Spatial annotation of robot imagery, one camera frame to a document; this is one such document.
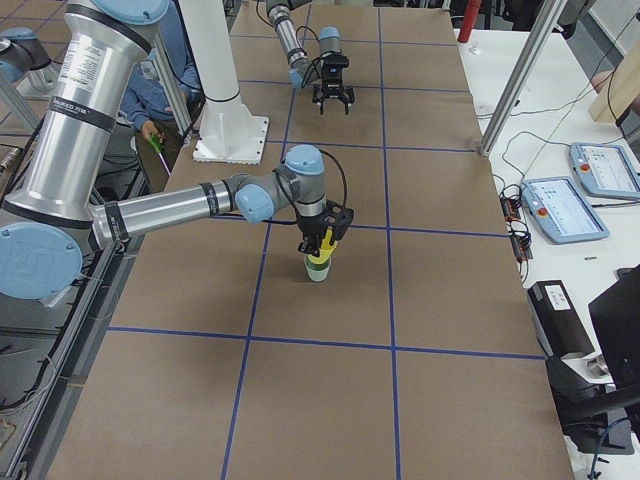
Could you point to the green handled tool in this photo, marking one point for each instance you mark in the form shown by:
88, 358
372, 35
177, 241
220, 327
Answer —
157, 146

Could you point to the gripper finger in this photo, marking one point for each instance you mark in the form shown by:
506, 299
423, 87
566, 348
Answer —
347, 102
319, 102

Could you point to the near blue teach pendant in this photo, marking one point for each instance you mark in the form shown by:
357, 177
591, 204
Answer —
562, 211

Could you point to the black monitor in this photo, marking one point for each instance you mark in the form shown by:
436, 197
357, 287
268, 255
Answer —
615, 318

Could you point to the yellow plastic cup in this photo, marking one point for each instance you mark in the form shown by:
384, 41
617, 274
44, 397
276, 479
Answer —
324, 253

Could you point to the black box with label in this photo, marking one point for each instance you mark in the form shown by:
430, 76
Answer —
559, 329

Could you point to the person in blue hoodie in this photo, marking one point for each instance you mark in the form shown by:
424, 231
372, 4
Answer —
145, 101

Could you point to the green plastic cup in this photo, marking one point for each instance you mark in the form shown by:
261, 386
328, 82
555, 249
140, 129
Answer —
317, 272

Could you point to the aluminium frame post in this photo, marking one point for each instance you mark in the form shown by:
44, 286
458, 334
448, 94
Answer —
536, 40

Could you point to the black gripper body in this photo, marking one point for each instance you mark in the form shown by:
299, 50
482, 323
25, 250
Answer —
332, 88
311, 226

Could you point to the blue teach pendant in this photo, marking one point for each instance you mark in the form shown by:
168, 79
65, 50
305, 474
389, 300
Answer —
562, 211
605, 171

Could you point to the far blue teach pendant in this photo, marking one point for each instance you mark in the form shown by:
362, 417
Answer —
605, 171

